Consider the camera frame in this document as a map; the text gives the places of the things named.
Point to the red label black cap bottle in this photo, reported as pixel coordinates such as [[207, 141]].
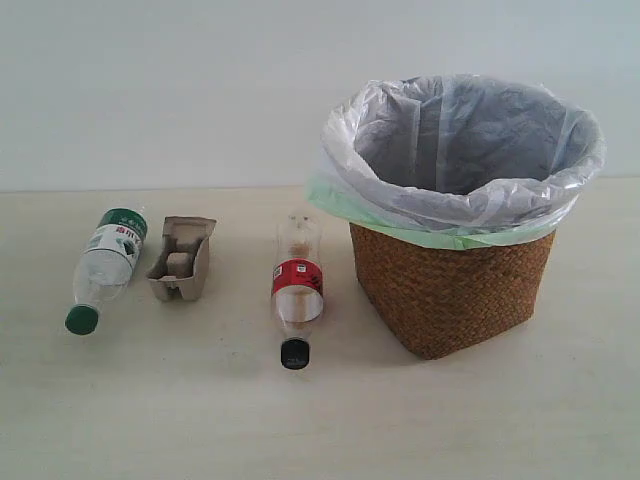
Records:
[[297, 297]]

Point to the grey cardboard pulp tray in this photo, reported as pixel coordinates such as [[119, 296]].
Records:
[[182, 267]]

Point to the green cap clear plastic bottle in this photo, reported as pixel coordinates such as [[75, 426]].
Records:
[[105, 266]]

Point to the woven brown wastebasket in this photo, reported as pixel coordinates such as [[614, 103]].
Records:
[[437, 301]]

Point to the green plastic bin liner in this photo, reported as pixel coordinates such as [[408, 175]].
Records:
[[332, 195]]

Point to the translucent white bin liner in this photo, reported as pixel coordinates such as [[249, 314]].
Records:
[[463, 151]]

